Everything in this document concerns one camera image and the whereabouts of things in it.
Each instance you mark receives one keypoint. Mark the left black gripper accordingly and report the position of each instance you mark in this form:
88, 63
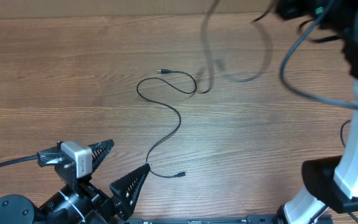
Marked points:
107, 206

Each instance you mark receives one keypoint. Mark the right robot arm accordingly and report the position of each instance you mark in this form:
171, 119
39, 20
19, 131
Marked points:
329, 183

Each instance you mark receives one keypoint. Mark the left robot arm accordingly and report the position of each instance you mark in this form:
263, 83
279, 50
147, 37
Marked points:
19, 209

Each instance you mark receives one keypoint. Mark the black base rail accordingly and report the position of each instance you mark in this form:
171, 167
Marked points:
250, 219

